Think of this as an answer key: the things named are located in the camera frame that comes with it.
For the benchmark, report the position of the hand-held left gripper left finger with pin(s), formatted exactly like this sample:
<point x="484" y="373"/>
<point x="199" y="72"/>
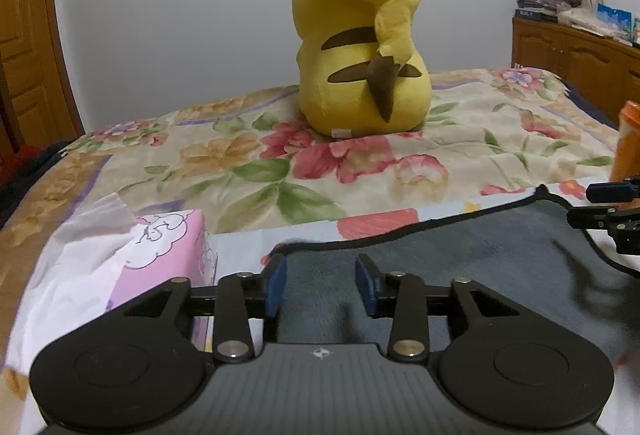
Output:
<point x="275" y="286"/>

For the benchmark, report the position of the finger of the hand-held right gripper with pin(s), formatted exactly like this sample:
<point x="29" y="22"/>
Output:
<point x="614" y="191"/>
<point x="592" y="216"/>

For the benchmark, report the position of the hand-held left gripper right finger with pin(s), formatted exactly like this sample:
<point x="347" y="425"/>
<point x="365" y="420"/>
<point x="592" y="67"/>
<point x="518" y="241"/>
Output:
<point x="365" y="289"/>

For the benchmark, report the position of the dark grey towel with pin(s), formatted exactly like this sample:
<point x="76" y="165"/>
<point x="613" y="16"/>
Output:
<point x="500" y="255"/>

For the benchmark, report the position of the orange cylindrical object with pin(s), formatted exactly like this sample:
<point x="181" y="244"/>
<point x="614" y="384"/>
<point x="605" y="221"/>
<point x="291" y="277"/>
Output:
<point x="629" y="145"/>

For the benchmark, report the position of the pink tissue box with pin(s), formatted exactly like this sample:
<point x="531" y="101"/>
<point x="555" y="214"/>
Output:
<point x="165" y="245"/>

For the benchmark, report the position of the floral bed sheet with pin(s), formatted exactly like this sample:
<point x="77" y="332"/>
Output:
<point x="240" y="165"/>

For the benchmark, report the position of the wooden cabinet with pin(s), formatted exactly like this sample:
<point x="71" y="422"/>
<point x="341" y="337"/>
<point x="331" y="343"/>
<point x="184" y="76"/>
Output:
<point x="575" y="60"/>

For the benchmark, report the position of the blue picture card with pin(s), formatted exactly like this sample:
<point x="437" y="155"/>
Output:
<point x="614" y="21"/>

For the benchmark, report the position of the white papers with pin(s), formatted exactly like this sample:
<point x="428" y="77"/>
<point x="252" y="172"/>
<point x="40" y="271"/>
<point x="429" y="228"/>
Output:
<point x="580" y="19"/>

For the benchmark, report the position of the yellow plush toy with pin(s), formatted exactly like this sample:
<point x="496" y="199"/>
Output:
<point x="350" y="40"/>

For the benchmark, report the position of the dark blue bedding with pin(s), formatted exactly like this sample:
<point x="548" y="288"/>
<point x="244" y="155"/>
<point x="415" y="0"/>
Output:
<point x="35" y="165"/>

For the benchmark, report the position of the red cloth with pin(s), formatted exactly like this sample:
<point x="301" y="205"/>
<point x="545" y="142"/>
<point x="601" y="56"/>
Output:
<point x="15" y="165"/>

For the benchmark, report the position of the wooden door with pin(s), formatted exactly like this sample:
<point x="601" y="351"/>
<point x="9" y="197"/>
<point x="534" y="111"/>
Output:
<point x="27" y="30"/>

